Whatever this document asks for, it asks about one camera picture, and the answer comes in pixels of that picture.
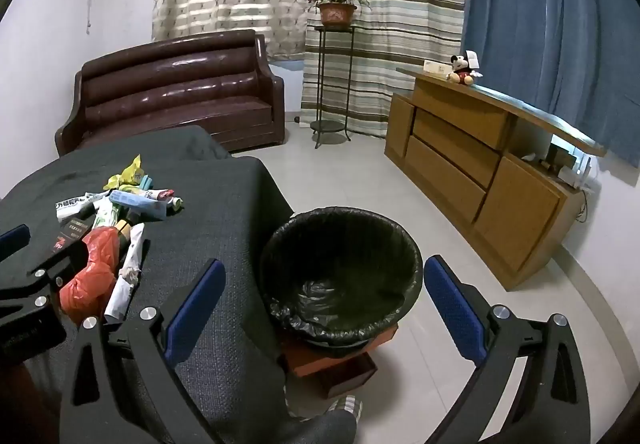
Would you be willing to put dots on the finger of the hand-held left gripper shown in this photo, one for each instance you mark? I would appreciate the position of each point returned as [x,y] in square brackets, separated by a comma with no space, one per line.
[60,269]
[17,238]

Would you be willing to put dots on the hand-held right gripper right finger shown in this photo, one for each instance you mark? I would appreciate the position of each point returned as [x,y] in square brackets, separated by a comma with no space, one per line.
[455,311]

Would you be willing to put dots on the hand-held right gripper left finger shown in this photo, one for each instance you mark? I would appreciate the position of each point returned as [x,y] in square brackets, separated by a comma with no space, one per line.
[195,311]

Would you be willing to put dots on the red plastic bag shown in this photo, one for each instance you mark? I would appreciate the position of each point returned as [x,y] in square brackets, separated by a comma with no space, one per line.
[92,279]

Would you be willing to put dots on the green spray can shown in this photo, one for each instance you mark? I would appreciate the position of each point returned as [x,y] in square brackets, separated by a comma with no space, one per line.
[123,230]

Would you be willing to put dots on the yellow foil wrapper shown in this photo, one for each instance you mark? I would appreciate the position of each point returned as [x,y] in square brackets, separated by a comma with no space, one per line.
[127,172]

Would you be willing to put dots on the trash bin with black bag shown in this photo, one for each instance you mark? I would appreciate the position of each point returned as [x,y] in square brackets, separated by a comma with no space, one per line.
[340,274]

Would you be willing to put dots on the teal white box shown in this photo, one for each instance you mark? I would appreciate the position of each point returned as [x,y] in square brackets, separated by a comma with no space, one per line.
[146,182]

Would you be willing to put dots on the black box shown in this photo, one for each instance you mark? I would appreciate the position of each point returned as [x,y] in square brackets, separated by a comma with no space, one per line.
[70,231]

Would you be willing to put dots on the white printed powder packet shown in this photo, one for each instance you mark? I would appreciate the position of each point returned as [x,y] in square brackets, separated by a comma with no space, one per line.
[72,207]

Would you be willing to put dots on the white paper packet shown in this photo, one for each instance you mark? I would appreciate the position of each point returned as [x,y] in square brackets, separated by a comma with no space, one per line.
[126,269]

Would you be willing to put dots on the green white plastic bag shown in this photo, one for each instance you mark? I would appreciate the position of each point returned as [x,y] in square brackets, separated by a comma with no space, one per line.
[105,215]

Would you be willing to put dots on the light blue long box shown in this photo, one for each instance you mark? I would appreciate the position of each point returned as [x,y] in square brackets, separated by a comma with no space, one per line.
[137,205]

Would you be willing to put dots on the dark grey tablecloth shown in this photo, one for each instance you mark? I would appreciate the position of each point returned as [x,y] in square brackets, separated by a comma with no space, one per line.
[215,204]

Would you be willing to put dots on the white red wrapper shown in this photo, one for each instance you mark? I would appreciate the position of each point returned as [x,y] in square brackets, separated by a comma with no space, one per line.
[165,197]

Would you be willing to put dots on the red wooden stool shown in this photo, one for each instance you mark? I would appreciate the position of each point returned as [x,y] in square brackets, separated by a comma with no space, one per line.
[320,366]

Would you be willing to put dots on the wooden cabinet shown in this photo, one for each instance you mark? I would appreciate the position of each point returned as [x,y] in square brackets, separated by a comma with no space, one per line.
[450,173]

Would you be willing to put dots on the grey striped slipper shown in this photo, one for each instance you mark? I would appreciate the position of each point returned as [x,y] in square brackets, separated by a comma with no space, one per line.
[345,406]

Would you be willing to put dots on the person's leg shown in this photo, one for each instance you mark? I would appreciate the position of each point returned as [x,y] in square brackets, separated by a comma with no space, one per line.
[325,429]

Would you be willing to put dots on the dark small box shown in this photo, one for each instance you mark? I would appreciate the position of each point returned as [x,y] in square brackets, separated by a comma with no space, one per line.
[560,156]

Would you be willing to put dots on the white router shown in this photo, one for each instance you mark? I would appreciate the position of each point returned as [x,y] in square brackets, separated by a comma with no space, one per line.
[582,173]

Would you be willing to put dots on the brown leather sofa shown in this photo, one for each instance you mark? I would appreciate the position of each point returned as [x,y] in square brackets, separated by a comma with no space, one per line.
[175,93]

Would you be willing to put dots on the metal plant stand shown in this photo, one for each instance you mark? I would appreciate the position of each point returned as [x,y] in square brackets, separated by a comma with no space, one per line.
[330,126]

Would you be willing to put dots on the mouse plush toy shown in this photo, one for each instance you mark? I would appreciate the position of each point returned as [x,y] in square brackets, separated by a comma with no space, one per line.
[459,68]

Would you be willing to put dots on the tissue box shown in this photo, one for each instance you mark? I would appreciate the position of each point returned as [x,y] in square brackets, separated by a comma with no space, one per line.
[435,67]

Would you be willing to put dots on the white card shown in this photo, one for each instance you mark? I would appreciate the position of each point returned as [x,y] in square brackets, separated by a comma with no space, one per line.
[471,57]

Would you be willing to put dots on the striped curtain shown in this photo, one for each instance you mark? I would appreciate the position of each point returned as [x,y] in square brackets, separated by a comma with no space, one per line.
[400,23]

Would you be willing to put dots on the blue curtain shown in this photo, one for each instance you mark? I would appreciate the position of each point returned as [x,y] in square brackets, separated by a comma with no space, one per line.
[540,23]

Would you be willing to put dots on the potted plant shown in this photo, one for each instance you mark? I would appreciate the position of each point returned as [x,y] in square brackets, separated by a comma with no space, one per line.
[336,16]

